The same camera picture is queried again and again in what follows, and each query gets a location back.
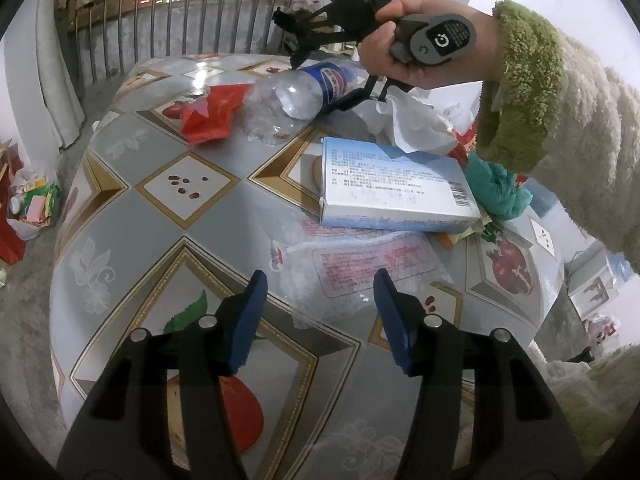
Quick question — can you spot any clear plastic bottle blue label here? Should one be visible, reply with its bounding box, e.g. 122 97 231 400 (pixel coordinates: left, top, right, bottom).
242 60 361 142

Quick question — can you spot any white crumpled plastic bag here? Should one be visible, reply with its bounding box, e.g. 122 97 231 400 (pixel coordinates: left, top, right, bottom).
350 85 481 158

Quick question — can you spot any red paper bag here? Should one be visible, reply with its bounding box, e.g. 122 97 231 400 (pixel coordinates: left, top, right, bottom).
0 145 26 266

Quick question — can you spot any red plastic wrapper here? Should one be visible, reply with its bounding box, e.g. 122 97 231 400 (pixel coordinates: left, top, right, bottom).
180 84 253 147

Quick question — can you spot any orange snack wrapper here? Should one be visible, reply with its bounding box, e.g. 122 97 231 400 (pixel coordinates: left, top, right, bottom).
432 220 501 251

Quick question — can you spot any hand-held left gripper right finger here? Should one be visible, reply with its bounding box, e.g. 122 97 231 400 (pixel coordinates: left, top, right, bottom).
374 268 586 480

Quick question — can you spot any fruit-print tablecloth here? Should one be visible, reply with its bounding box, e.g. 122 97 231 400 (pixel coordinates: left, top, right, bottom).
50 52 566 480

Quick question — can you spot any teal crumpled wrapper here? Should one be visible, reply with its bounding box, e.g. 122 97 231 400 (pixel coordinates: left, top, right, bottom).
465 152 531 221

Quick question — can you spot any clear plastic bag red print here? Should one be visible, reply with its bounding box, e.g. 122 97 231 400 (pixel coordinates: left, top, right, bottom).
270 217 451 331

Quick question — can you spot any white curtain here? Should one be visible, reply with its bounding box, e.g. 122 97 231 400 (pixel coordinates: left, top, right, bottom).
30 0 86 151

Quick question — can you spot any blue white cardboard box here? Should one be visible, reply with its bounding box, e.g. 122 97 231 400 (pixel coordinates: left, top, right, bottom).
319 136 483 235

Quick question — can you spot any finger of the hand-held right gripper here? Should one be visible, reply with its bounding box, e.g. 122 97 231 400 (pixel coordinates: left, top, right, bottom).
272 0 376 31
290 30 368 68

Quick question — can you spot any white bag of colourful wrappers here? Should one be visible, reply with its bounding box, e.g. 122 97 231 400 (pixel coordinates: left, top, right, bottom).
5 162 63 241

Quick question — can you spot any metal railing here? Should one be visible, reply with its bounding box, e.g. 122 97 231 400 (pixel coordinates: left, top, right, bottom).
65 0 351 91

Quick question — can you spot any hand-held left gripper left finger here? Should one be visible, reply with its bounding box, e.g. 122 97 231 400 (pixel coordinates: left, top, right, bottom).
57 270 268 480

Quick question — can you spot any person's right hand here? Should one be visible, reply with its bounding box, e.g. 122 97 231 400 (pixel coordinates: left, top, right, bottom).
357 0 501 90

